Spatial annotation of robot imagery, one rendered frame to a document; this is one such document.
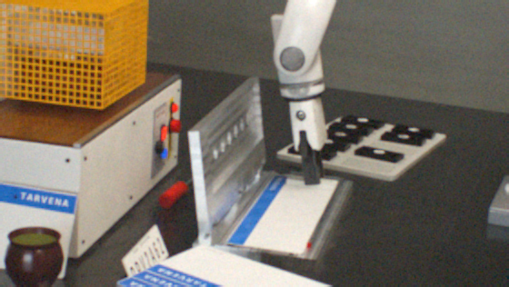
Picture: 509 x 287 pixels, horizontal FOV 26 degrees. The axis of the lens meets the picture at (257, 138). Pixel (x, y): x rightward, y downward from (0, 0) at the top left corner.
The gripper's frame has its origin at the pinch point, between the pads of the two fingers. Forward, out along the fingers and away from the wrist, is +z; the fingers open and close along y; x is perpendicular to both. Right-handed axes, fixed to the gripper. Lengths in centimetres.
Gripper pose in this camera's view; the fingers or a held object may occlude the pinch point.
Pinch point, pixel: (313, 172)
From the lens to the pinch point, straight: 215.1
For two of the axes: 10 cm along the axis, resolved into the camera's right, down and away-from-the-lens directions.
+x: -9.7, 0.8, 2.5
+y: 2.2, -2.5, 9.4
